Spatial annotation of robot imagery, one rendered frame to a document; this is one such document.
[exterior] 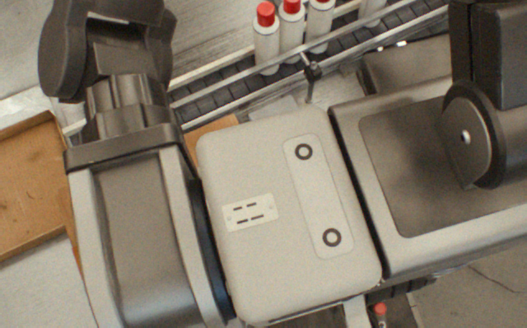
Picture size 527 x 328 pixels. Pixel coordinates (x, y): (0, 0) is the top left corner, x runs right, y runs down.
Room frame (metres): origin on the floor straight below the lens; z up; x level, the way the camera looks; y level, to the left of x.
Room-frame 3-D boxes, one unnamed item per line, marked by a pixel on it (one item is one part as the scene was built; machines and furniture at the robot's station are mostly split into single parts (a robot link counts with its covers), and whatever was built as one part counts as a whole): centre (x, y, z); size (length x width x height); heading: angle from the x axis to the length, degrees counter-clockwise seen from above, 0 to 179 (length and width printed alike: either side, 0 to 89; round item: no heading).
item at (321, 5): (0.61, -0.11, 0.98); 0.05 x 0.05 x 0.20
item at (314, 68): (0.52, -0.08, 0.91); 0.07 x 0.03 x 0.16; 25
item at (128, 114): (0.16, 0.12, 1.45); 0.09 x 0.08 x 0.12; 105
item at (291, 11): (0.59, -0.05, 0.98); 0.05 x 0.05 x 0.20
